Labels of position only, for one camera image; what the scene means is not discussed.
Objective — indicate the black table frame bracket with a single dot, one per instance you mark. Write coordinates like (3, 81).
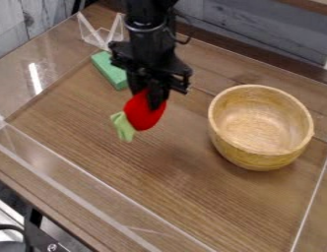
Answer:
(43, 242)

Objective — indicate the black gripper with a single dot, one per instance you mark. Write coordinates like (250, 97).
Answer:
(167, 70)

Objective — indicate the green foam block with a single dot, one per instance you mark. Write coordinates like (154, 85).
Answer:
(114, 73)

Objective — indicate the clear acrylic corner bracket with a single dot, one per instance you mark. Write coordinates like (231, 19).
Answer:
(101, 37)

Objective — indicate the wooden bowl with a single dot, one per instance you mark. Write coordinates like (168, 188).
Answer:
(261, 127)

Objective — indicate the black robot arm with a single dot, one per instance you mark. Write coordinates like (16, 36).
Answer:
(150, 21)

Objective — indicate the red plush strawberry toy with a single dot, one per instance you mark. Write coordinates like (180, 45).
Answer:
(138, 116)

